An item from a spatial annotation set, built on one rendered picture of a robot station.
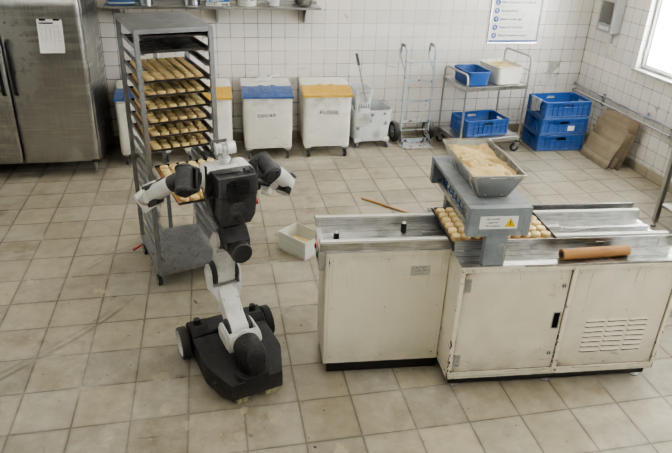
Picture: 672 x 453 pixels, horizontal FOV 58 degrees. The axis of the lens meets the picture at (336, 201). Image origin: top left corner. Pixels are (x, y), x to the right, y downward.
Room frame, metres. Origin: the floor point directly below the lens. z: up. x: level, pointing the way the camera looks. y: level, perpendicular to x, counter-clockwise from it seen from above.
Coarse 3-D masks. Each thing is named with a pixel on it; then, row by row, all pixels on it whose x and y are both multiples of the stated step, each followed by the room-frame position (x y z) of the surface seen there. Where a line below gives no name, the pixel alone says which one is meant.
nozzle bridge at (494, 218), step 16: (432, 160) 3.39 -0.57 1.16; (448, 160) 3.34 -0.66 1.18; (432, 176) 3.36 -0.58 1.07; (448, 176) 3.09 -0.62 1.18; (448, 192) 3.17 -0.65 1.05; (464, 192) 2.89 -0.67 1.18; (512, 192) 2.91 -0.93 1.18; (480, 208) 2.70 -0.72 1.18; (496, 208) 2.71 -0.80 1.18; (512, 208) 2.72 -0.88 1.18; (528, 208) 2.73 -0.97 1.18; (480, 224) 2.70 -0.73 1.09; (496, 224) 2.71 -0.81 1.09; (512, 224) 2.72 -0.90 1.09; (528, 224) 2.73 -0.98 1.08; (496, 240) 2.71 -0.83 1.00; (480, 256) 2.73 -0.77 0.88; (496, 256) 2.71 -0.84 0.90
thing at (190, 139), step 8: (176, 136) 3.90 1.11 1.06; (184, 136) 3.94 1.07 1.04; (192, 136) 3.90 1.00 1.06; (200, 136) 3.92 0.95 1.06; (152, 144) 3.72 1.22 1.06; (160, 144) 3.78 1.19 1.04; (168, 144) 3.73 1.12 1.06; (176, 144) 3.74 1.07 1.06; (184, 144) 3.75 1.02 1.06; (192, 144) 3.78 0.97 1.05
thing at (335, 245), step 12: (324, 240) 2.81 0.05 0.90; (336, 240) 2.82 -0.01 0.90; (348, 240) 2.82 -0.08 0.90; (360, 240) 2.83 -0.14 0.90; (372, 240) 2.83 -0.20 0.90; (384, 240) 2.84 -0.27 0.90; (396, 240) 2.85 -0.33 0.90; (408, 240) 2.85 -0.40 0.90; (420, 240) 2.86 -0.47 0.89; (432, 240) 2.87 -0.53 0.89; (444, 240) 2.88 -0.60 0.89
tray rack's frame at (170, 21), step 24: (120, 24) 4.14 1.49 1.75; (144, 24) 3.78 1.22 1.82; (168, 24) 3.82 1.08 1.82; (192, 24) 3.85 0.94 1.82; (120, 48) 4.13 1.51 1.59; (168, 216) 4.25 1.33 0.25; (144, 240) 4.04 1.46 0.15; (168, 240) 4.05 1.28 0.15; (192, 240) 4.07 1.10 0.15; (168, 264) 3.71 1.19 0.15; (192, 264) 3.72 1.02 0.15
